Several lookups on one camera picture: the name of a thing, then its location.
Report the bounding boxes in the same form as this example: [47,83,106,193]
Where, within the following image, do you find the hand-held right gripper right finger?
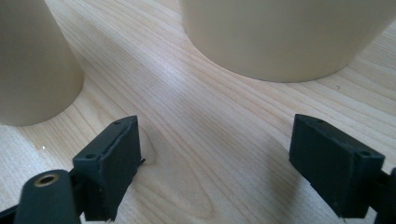
[289,113,386,219]

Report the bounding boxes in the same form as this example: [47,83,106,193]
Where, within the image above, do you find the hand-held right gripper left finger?
[72,115,147,222]

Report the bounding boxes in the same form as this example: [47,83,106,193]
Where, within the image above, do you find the beige perforated strainer basket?
[0,0,86,128]

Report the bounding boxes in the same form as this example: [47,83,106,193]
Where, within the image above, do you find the beige plastic bucket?
[179,0,396,84]

